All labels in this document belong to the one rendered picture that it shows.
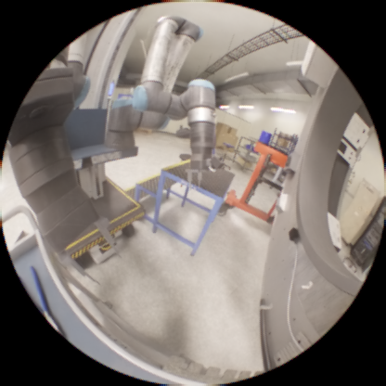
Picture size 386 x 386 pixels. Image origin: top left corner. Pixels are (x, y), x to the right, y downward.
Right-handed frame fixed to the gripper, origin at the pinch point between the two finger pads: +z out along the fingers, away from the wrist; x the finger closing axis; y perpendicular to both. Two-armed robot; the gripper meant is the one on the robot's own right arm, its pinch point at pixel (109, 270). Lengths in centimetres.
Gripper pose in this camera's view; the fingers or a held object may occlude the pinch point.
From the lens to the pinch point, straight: 19.7
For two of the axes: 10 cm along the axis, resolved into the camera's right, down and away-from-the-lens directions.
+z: 1.5, 8.7, 4.7
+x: -3.6, 4.9, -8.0
